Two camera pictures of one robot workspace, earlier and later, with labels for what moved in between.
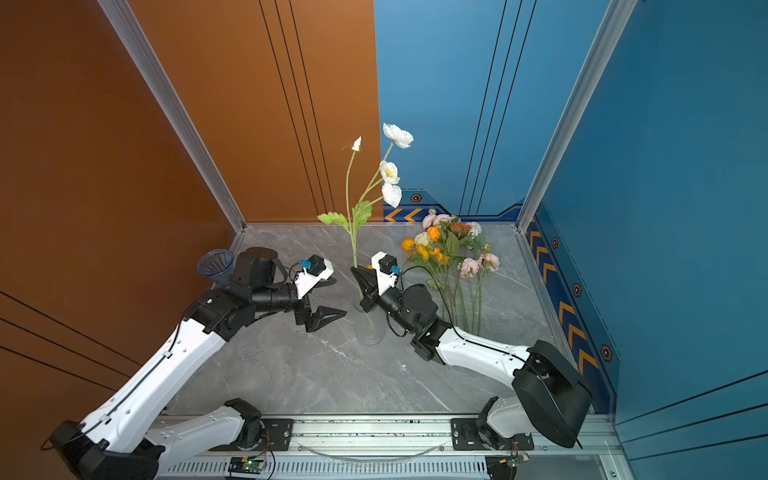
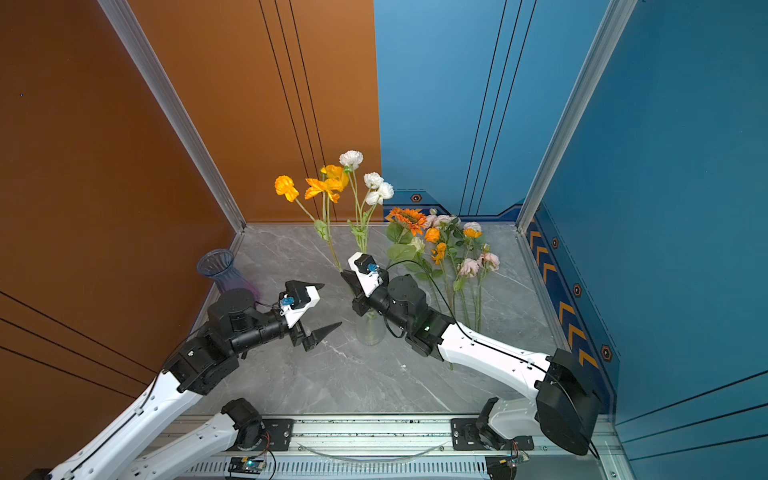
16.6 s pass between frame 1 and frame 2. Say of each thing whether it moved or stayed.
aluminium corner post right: stayed
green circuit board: stayed
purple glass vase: stayed
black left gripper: moved
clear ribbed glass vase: stayed
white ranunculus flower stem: moved
